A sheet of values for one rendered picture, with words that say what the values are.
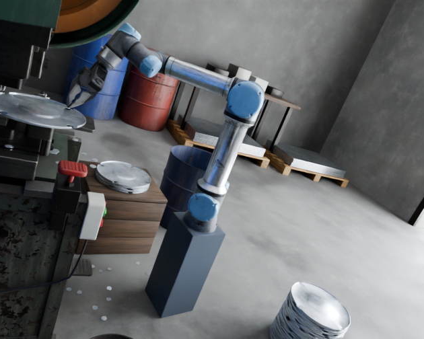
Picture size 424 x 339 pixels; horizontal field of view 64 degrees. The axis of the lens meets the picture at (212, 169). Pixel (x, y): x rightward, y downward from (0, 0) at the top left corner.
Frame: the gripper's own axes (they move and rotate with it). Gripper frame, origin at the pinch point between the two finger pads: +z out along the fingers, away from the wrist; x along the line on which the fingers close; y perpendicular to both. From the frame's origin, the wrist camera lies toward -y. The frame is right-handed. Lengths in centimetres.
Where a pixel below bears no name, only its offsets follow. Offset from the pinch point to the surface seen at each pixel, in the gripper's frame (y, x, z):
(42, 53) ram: -14.8, 18.0, -10.7
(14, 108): -13.4, 14.2, 8.1
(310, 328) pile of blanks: -56, -121, 7
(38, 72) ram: -14.8, 15.6, -5.6
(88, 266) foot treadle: -11, -44, 49
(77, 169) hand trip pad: -44.7, -1.8, 3.0
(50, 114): -13.6, 5.4, 3.3
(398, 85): 220, -371, -262
